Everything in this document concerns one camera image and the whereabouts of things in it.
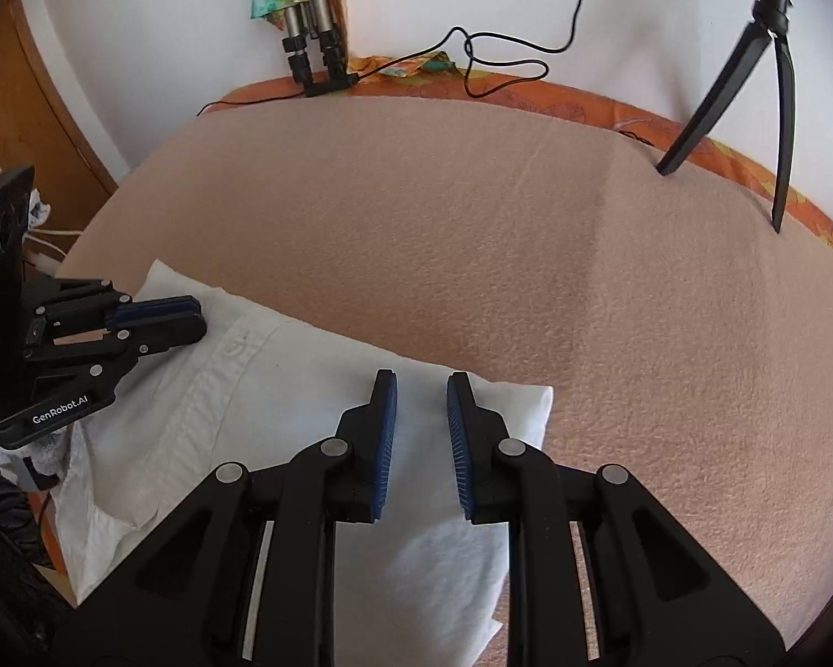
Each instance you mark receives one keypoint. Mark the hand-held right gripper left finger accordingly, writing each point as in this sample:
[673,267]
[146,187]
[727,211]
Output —
[387,445]

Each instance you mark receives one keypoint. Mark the wooden door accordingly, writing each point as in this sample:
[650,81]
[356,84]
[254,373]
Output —
[48,97]

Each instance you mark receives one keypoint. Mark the peach blanket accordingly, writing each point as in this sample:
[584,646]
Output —
[492,257]

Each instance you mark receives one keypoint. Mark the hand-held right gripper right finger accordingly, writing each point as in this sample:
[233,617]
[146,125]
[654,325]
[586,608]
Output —
[456,445]

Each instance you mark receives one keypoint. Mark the silver tripod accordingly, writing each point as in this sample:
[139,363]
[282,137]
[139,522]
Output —
[329,21]

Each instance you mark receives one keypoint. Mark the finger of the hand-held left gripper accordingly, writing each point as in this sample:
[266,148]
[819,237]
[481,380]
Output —
[173,337]
[159,307]

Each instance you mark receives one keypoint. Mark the black tripod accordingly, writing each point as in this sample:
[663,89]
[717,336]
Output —
[708,111]

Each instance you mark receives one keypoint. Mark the white shirt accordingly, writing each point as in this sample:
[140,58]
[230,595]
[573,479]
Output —
[249,389]

